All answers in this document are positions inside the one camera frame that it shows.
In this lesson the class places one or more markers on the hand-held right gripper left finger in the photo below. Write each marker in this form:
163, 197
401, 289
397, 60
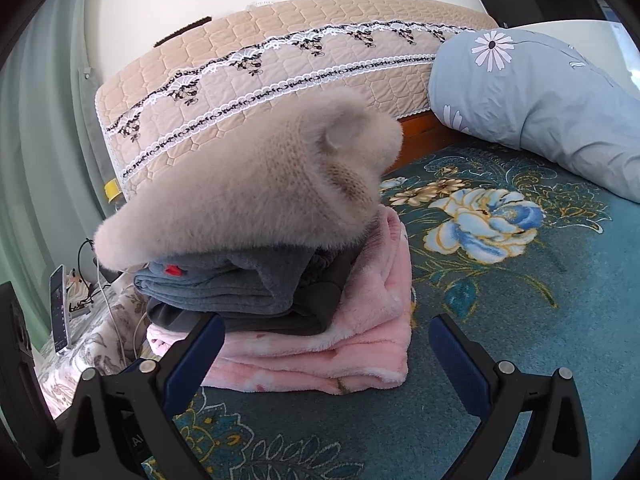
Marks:
195, 365

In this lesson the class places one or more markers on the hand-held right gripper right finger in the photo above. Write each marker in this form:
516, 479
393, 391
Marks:
455, 365

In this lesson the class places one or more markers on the beige fuzzy sweater yellow pattern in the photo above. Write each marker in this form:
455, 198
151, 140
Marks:
240, 200

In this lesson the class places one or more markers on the floral nightstand cloth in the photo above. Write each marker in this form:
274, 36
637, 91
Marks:
95, 355

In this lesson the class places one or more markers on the pink fleece folded garment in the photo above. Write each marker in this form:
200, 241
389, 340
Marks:
360, 315

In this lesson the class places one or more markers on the dark grey folded garment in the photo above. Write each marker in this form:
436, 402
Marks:
320, 305

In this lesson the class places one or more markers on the smartphone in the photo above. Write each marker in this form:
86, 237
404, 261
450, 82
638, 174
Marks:
59, 310

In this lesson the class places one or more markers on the light blue floral pillow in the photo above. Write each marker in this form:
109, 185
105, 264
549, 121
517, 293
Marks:
550, 110

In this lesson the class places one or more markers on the beige quilted headboard cover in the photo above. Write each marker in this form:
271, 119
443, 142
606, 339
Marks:
250, 60

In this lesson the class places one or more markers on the wooden bed frame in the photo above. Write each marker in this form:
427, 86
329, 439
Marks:
420, 135

